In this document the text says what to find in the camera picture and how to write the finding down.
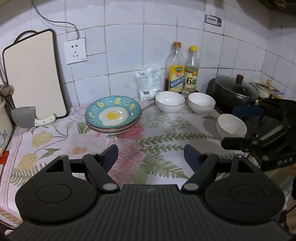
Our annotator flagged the white plate with sun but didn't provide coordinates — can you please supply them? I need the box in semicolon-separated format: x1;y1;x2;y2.
86;115;142;133

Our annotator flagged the pink rabbit patterned plate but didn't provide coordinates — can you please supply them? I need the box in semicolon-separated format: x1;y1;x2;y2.
86;121;138;134

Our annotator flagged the blue egg patterned plate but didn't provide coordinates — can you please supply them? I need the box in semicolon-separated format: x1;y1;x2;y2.
85;95;142;129

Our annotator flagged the small cream saucepan with lid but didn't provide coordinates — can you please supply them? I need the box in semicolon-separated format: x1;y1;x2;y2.
255;79;285;99

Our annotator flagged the black pot with lid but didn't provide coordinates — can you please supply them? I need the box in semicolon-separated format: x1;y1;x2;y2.
206;74;259;113

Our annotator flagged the floral tablecloth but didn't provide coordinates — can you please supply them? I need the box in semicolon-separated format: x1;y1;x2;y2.
1;100;235;228

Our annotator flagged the yellow cap vinegar bottle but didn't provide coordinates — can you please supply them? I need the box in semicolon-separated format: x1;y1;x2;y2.
182;46;199;97

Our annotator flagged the large white ribbed bowl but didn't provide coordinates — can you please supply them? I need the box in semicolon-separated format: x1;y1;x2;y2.
154;91;185;113

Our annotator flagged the yellow label cooking wine bottle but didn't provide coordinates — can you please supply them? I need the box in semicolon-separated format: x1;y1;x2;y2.
165;42;185;93

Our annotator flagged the white plastic seasoning bag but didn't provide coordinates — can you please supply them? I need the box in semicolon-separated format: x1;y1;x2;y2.
134;66;161;101

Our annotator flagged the white utensil container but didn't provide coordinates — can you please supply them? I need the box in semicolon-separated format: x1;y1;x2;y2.
0;98;13;156

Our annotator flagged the metal ladle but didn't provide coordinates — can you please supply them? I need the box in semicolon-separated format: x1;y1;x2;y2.
0;82;14;109

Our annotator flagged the beige cutting board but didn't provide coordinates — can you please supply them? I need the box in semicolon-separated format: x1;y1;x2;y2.
2;29;69;119

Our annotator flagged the cleaver with white handle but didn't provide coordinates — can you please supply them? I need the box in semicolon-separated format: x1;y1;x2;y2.
11;106;56;128

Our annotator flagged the blue wall sticker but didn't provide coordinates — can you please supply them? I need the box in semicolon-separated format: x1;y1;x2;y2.
205;15;222;27

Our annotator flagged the white wall socket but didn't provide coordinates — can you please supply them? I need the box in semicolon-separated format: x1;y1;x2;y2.
64;38;87;65

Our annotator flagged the black power cable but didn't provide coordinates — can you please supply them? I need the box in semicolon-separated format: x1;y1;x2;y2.
31;0;80;40

